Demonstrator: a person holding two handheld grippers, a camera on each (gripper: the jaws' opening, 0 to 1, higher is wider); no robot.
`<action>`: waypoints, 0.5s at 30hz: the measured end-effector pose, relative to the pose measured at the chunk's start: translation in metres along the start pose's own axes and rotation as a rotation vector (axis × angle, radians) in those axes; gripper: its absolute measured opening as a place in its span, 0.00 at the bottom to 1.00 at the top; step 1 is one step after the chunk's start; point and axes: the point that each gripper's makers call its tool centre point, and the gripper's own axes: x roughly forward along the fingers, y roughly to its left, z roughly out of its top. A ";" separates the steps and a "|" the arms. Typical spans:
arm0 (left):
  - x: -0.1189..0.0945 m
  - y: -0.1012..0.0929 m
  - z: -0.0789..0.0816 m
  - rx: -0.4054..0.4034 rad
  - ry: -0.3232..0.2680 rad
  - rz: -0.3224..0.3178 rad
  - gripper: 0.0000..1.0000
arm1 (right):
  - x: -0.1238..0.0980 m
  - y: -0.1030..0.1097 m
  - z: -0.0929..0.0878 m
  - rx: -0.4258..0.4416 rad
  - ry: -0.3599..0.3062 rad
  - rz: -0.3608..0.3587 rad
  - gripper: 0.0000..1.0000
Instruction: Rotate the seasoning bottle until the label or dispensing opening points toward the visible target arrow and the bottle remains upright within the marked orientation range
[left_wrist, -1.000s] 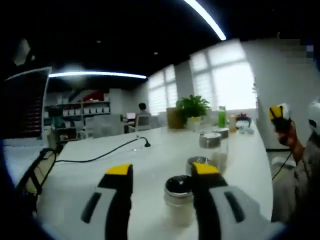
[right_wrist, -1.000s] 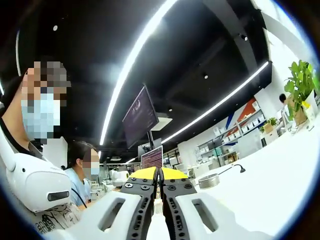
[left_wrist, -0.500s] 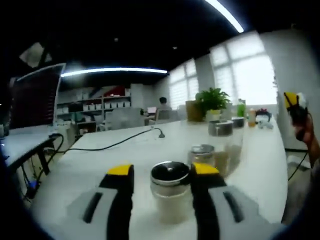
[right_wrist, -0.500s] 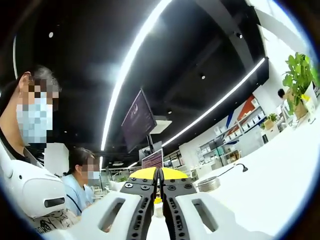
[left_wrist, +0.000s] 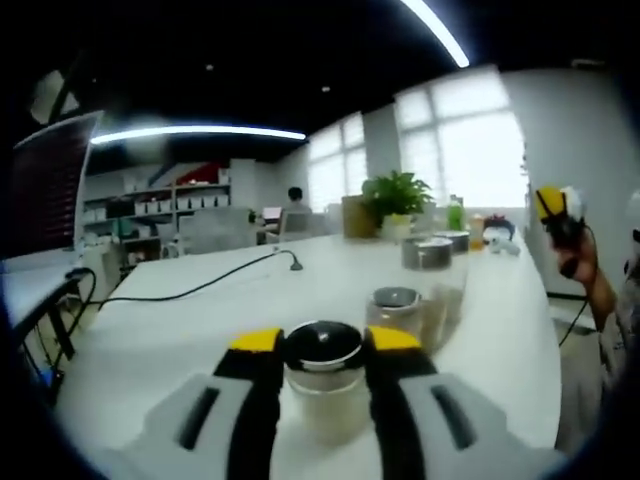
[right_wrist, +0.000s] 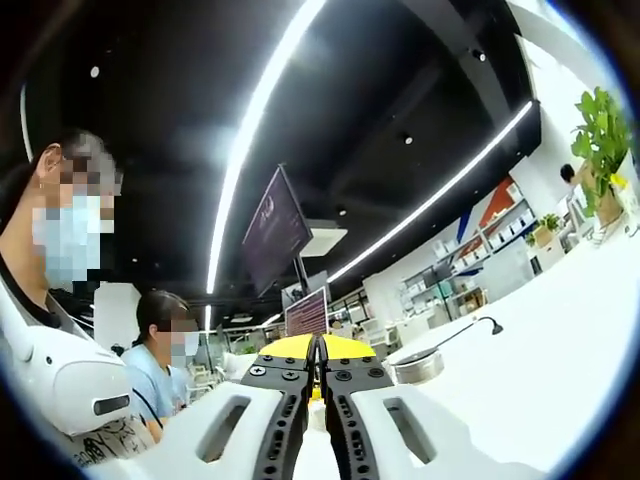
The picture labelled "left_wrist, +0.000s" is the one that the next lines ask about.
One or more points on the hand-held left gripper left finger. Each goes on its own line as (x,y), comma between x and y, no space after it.
(150,450)

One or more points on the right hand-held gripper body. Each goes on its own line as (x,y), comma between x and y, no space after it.
(574,202)

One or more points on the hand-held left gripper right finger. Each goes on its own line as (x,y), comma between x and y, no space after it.
(500,445)

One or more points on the orange drink bottle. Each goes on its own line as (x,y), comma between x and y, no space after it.
(476,235)

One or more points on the green drink bottle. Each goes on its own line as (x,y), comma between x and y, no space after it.
(456,217)

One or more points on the person's right hand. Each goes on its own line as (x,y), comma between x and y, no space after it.
(582,265)

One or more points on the metal stand pole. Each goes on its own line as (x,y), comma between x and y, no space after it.
(525,200)

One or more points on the large window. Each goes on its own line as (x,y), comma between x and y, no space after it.
(475,150)

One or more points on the person's grey patterned shirt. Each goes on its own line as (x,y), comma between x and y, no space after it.
(600,390)

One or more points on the green potted plant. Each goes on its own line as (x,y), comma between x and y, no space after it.
(397,192)

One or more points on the white plant pot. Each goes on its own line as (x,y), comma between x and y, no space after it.
(396,227)

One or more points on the long curved ceiling light strip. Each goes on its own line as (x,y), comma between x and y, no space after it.
(445,35)

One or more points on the brown cardboard box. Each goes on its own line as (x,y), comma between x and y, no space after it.
(357,217)

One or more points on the white side table black legs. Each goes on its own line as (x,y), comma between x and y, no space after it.
(25,295)

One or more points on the narrow window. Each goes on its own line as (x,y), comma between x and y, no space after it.
(340,165)

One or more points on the grey mesh office chair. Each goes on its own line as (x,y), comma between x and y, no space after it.
(217,232)

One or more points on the shelf unit with white bins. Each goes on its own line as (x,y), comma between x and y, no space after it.
(165,205)

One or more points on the white framed office chair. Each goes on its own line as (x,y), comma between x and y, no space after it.
(295,227)

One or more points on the white laptop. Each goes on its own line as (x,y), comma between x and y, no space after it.
(50,190)

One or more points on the straight ceiling light strip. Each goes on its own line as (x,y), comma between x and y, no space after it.
(200,132)

